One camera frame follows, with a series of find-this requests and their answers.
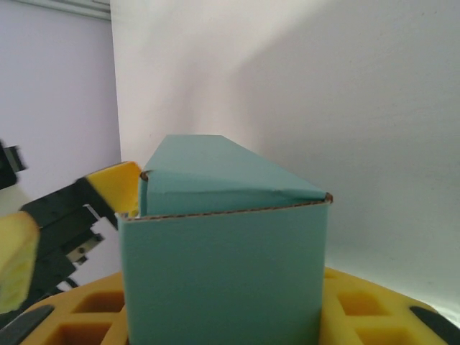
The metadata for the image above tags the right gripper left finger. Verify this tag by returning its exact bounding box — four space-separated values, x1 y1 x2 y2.
0 271 130 345

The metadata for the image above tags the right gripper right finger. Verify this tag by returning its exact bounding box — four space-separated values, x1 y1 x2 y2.
319 265 460 345

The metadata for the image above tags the teal paper box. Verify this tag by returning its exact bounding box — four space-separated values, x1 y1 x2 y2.
120 134 334 345

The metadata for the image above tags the aluminium upright frame post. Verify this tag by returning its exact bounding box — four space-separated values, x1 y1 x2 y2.
0 0 111 21

